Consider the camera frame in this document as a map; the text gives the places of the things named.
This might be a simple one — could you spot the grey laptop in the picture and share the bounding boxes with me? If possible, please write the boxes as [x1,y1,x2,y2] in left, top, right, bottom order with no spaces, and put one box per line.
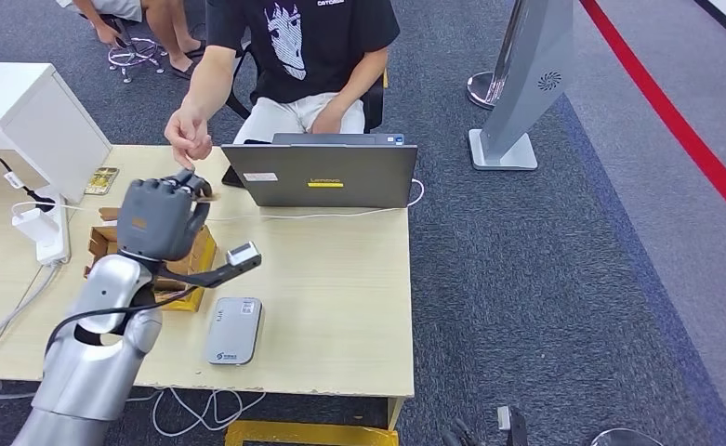
[220,132,420,210]

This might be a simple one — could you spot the round chrome base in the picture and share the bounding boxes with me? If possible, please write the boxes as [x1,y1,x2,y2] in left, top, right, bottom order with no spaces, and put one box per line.
[589,426,667,446]

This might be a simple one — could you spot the yellow wooden key box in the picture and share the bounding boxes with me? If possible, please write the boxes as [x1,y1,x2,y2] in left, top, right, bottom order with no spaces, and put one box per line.
[84,205,219,314]

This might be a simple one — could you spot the grey card reader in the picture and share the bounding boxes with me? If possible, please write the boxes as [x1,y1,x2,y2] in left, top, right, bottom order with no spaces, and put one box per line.
[205,296,265,367]

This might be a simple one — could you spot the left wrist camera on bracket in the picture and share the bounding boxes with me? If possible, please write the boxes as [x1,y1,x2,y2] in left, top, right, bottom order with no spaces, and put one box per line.
[155,241,263,291]

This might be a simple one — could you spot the white desk power strip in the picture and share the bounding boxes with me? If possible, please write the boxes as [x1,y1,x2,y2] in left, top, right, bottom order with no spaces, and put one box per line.
[32,192,72,268]

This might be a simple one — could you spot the white laptop charging cable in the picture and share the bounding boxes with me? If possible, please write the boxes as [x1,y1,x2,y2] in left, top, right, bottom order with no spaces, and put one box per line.
[205,177,426,223]

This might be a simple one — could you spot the gold patterned card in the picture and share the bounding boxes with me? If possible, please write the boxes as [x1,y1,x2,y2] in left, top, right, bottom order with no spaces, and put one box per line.
[83,166,121,196]

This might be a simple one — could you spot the yellow floor tape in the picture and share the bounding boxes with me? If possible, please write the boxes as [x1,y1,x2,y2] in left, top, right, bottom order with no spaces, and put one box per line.
[223,419,401,446]

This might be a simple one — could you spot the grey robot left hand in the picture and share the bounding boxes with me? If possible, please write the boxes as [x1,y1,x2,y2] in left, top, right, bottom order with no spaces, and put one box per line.
[115,169,214,264]

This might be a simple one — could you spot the grey power strip cable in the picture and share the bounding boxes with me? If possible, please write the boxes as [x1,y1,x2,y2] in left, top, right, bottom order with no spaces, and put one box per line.
[0,263,63,401]

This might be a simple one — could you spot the person on stool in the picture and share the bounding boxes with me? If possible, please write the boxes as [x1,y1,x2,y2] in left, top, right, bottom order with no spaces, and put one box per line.
[56,0,207,81]

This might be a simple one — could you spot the person's right hand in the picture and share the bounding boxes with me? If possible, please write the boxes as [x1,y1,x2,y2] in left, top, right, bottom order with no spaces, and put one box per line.
[164,105,215,171]

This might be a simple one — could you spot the light wooden desk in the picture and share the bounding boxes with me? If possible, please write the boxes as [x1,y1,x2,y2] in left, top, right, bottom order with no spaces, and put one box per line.
[0,143,416,432]

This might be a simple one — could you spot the grey kiosk stand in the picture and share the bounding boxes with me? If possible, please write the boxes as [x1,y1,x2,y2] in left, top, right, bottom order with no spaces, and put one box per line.
[468,0,577,172]

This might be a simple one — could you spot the seated person at laptop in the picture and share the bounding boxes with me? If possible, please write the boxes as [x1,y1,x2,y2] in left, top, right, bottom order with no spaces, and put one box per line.
[164,0,402,171]

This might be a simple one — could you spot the white cable bundle under desk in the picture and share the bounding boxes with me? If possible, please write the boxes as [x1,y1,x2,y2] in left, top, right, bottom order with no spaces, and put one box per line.
[125,386,269,433]

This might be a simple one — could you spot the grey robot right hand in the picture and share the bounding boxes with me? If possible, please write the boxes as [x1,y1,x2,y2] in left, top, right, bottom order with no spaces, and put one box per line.
[441,416,495,446]

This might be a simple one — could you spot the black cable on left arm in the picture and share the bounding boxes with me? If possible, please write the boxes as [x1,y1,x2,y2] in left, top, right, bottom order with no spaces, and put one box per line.
[45,284,199,357]

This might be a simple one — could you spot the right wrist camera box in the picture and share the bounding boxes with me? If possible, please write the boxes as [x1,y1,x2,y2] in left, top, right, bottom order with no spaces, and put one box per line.
[495,405,529,446]

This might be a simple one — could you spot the person's left hand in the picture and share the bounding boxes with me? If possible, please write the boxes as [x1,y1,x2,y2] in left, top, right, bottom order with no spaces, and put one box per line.
[310,101,347,136]

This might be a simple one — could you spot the chrome stanchion post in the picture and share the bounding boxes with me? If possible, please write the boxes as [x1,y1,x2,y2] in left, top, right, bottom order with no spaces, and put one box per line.
[465,0,528,112]

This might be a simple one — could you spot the black phone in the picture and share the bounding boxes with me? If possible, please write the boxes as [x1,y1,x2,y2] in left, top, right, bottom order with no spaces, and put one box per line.
[220,164,246,190]

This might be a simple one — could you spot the white box cabinet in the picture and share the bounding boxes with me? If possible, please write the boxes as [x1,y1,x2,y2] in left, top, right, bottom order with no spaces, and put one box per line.
[0,61,113,205]

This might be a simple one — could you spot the black office chair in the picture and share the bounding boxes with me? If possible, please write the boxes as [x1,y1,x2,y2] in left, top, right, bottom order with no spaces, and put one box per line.
[223,41,389,134]

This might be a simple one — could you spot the chrome stool base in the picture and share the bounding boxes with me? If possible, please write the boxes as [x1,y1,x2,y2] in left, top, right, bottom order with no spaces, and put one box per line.
[106,35,168,85]

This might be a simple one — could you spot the white power adapter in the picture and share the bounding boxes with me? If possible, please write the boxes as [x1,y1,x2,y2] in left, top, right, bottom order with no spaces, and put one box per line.
[10,207,61,245]

